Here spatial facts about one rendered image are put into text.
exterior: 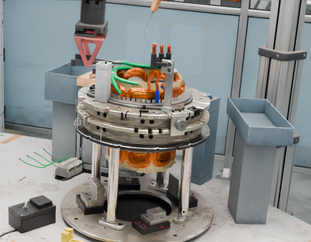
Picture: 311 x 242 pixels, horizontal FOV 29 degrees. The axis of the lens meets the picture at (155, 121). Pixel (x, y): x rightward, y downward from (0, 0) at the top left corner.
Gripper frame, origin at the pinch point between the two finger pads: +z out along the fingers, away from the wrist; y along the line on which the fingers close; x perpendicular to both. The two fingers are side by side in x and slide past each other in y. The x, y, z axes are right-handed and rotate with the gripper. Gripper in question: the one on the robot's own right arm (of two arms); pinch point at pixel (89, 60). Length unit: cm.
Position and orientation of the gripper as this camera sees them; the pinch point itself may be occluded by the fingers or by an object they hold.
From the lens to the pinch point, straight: 145.5
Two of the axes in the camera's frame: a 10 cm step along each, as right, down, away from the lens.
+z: -1.0, 9.4, 3.2
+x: 9.9, 1.1, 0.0
